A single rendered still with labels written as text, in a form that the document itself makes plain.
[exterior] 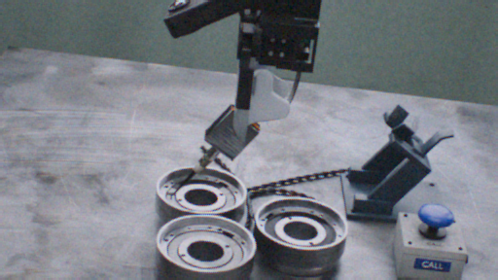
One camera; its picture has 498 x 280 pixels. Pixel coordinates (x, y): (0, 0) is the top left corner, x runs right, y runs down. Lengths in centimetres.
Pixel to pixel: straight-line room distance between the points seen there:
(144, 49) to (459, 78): 91
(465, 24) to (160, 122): 152
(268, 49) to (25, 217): 34
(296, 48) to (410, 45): 175
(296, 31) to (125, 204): 32
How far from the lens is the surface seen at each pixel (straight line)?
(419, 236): 108
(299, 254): 103
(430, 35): 272
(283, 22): 98
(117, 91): 142
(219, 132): 106
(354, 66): 274
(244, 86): 99
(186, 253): 102
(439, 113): 149
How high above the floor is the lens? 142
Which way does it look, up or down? 26 degrees down
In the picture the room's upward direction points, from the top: 8 degrees clockwise
